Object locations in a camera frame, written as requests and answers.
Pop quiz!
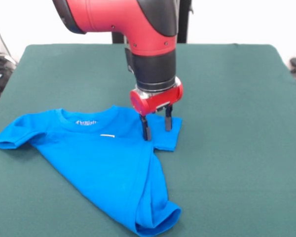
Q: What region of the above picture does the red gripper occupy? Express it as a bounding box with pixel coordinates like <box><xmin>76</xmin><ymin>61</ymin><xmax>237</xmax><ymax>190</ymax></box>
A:
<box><xmin>129</xmin><ymin>76</ymin><xmax>185</xmax><ymax>142</ymax></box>

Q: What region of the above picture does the blue laundry item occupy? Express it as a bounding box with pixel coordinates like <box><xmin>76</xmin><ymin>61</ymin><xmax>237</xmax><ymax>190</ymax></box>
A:
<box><xmin>0</xmin><ymin>105</ymin><xmax>183</xmax><ymax>237</ymax></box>

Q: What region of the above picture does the dark green table cloth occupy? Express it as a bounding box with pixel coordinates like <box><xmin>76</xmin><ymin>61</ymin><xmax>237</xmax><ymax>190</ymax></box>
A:
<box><xmin>0</xmin><ymin>43</ymin><xmax>296</xmax><ymax>237</ymax></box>

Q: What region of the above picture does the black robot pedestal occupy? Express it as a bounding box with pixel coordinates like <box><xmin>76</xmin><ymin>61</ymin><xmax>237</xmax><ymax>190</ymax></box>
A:
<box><xmin>111</xmin><ymin>0</ymin><xmax>193</xmax><ymax>44</ymax></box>

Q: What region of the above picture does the grey cable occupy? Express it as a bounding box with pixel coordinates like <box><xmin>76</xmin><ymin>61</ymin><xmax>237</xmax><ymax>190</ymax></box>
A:
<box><xmin>0</xmin><ymin>21</ymin><xmax>18</xmax><ymax>66</ymax></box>

